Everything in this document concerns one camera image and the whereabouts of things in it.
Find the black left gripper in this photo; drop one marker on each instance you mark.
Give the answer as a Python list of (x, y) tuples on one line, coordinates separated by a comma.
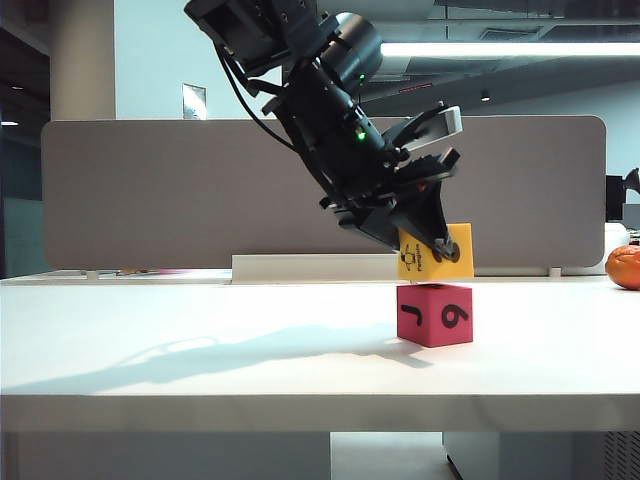
[(380, 180)]

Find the yellow penguin number block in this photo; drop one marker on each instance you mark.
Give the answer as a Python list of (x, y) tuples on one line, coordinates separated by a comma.
[(420, 276)]

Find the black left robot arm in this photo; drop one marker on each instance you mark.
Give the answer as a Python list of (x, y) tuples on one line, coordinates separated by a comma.
[(320, 100)]

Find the pink letter number block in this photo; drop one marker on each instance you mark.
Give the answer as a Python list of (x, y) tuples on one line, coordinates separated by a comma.
[(425, 327)]

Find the black ceiling spotlight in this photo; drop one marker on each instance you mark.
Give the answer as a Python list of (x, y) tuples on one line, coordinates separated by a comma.
[(485, 96)]

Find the white ceiling light strip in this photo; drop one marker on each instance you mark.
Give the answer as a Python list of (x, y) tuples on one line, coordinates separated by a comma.
[(500, 49)]

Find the black monitor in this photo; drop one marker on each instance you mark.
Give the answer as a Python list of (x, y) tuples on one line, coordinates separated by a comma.
[(620, 195)]

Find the orange tangerine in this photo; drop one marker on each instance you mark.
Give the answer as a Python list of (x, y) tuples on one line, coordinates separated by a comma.
[(625, 267)]

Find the grey desk divider panel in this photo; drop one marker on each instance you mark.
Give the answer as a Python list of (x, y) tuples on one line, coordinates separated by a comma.
[(150, 200)]

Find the colourful paper sheet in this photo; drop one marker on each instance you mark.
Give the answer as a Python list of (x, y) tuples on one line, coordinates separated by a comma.
[(135, 272)]

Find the white round pillar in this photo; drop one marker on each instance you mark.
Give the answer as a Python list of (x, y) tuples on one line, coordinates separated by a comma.
[(82, 60)]

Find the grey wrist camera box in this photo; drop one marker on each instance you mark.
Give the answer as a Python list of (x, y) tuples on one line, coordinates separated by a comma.
[(445, 122)]

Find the white divider bracket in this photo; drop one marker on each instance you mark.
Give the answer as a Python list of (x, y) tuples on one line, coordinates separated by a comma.
[(555, 272), (90, 273)]

